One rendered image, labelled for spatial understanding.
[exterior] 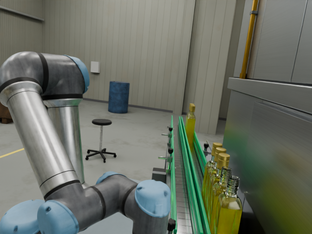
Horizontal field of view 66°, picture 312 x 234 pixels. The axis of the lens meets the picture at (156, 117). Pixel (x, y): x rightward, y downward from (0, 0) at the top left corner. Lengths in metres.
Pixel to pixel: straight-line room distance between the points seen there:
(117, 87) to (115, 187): 6.61
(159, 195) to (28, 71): 0.43
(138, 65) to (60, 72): 7.78
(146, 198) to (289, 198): 0.35
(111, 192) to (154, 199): 0.10
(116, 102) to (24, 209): 6.52
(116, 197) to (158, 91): 7.76
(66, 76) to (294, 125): 0.61
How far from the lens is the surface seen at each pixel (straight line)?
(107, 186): 0.55
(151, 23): 8.48
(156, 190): 0.51
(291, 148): 0.67
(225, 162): 0.77
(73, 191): 0.51
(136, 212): 0.53
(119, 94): 7.13
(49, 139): 0.56
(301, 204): 0.64
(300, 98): 0.68
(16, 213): 0.75
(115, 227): 1.09
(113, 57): 8.84
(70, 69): 0.73
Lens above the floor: 1.40
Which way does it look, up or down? 11 degrees down
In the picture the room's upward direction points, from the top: 6 degrees clockwise
